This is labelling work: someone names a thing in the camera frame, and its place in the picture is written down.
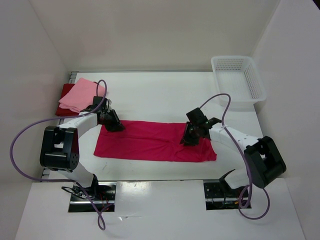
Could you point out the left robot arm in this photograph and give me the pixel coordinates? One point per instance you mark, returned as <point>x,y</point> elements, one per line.
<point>60,148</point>

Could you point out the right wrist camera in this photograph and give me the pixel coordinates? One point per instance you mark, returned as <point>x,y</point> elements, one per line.
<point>196,117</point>

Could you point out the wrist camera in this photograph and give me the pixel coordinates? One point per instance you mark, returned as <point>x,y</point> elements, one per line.
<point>196,117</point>
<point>100,103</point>

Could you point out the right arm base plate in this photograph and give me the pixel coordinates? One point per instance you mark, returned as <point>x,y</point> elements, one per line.
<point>214,191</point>

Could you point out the hot pink t-shirt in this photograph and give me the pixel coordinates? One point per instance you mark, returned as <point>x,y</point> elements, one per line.
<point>152,141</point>

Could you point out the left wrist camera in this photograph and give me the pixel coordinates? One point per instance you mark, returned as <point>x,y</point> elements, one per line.
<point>100,103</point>

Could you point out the red t-shirt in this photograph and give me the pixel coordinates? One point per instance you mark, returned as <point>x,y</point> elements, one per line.
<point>64,112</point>

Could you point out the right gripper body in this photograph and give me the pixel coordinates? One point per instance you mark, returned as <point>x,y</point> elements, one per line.
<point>195,127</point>

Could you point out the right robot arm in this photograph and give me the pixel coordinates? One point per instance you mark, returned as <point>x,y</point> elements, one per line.
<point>263,162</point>

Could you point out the white plastic basket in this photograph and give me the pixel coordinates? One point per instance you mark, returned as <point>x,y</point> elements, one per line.
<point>239,77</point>

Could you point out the light pink t-shirt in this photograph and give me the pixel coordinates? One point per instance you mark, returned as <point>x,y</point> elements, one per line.
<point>81,95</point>

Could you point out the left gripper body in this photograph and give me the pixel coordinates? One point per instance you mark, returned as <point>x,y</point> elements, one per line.
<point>110,116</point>

